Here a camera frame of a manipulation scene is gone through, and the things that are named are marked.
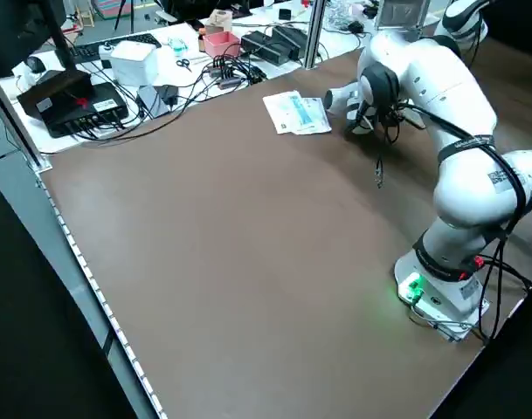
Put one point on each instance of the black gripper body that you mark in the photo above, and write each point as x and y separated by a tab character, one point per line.
352	114

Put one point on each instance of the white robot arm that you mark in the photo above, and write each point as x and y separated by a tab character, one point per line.
444	87
460	17

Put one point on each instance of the small black box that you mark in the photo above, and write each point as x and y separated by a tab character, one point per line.
285	14

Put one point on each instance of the pink plastic box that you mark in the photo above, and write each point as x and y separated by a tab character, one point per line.
222	43

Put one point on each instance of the white cube box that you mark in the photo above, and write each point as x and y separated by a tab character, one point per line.
132	63

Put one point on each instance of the white face mask packet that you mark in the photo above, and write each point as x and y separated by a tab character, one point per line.
320	122
281	111

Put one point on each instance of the clear blue face mask packet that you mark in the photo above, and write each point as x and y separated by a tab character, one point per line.
301	111

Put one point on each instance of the silver aluminium case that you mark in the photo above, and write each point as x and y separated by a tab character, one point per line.
401	13

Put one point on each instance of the usb hub with plugs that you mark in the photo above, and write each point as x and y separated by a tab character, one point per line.
230	74

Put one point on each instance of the black scissors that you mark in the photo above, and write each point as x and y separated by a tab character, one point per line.
183	64

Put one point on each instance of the black power adapter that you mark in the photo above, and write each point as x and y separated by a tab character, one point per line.
166	94

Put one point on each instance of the clear packets with teal print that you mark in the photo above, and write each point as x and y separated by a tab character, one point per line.
177	46

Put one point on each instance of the grey power brick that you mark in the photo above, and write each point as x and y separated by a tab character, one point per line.
154	102

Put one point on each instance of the black keyboard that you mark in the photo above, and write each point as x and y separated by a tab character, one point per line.
117	43

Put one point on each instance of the wooden stool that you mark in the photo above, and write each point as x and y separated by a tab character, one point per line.
85	13

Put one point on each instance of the white webcam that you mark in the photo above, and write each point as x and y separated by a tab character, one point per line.
32	67

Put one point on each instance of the black monitor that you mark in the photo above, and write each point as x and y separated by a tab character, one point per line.
12	26

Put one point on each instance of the aluminium frame post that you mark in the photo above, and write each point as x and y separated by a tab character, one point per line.
315	35

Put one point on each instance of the black switch box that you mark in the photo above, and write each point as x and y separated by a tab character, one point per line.
104	102

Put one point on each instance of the aluminium frame bar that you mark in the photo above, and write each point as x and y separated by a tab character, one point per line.
16	126

